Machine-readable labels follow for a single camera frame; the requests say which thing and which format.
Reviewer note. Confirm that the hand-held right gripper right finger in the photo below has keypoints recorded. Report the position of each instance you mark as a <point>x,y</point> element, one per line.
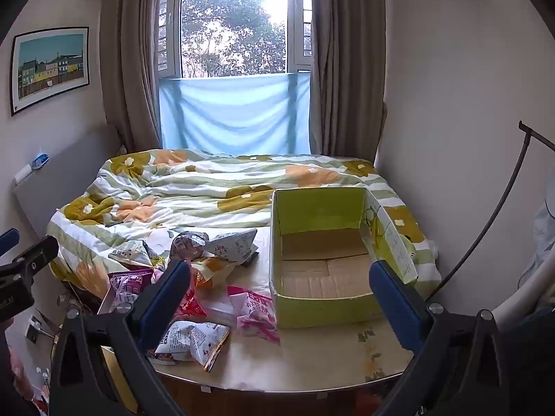
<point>394,307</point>

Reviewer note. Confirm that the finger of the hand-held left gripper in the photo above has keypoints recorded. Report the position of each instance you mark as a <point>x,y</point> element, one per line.
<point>34,255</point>
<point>9,239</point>

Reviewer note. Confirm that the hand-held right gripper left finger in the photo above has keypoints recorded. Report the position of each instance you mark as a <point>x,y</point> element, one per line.
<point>167,299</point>

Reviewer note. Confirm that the purple snack packet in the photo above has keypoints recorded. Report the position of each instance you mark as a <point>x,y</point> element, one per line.
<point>125,288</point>

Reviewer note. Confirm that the white gold-edged snack packet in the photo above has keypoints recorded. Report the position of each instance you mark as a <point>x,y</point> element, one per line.
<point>190,340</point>

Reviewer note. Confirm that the grey snack packet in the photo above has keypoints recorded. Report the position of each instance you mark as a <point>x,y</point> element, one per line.
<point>232,247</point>

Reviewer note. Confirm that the green cardboard box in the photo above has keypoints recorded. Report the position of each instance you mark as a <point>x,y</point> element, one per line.
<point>321,268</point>

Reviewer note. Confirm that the pink snack packet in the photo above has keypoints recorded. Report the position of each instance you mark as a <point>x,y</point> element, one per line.
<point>256,312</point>

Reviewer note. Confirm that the orange snack packet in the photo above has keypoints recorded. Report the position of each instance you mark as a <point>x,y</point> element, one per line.
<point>212,271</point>

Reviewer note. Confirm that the brown snack packet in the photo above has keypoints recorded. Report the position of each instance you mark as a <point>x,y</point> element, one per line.
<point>188,245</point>

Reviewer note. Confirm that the pale green snack packet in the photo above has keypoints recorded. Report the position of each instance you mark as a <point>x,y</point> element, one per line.
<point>130,253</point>

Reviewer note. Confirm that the small white box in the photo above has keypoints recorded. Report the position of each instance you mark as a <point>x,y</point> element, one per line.
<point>22,174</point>

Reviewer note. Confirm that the grey headboard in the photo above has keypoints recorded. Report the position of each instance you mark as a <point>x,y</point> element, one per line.
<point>65,177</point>

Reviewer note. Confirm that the blue and white small object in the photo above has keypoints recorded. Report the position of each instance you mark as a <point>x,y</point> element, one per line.
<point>40,161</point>

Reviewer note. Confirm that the floral blanket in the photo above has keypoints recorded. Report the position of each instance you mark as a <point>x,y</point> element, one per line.
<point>208,186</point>

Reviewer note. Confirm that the black curved stand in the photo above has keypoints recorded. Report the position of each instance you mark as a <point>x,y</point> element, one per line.
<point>511,177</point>

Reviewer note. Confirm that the light blue cloth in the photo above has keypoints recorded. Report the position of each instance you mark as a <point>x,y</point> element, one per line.
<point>234,115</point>

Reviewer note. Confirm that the brown curtain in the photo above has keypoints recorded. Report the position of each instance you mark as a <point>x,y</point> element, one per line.
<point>130,60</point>
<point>347,60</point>

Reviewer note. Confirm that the window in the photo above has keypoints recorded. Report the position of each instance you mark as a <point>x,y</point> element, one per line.
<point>234,21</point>

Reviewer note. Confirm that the framed wall poster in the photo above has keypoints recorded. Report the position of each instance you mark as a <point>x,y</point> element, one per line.
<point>50,67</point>

